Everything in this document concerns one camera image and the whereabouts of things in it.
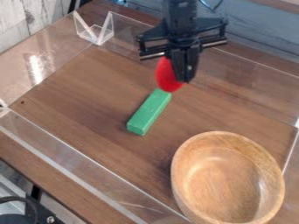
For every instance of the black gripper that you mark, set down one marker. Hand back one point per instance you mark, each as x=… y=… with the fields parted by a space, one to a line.
x=174 y=38

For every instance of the red plush toy green stem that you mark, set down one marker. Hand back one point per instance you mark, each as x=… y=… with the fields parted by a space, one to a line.
x=165 y=76

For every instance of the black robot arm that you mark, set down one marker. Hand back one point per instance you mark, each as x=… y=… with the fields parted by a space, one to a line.
x=183 y=12

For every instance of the green rectangular block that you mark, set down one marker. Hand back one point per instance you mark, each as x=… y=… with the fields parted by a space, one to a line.
x=146 y=115

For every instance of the oval wooden bowl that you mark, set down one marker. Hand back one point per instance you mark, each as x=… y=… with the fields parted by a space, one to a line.
x=227 y=181

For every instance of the black clamp with bolt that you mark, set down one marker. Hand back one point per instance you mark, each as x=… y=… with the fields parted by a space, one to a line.
x=39 y=213

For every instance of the clear acrylic corner bracket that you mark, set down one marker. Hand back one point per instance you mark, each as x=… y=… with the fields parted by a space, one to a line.
x=97 y=34

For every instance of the clear acrylic front wall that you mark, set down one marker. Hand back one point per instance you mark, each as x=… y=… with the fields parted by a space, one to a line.
x=98 y=195

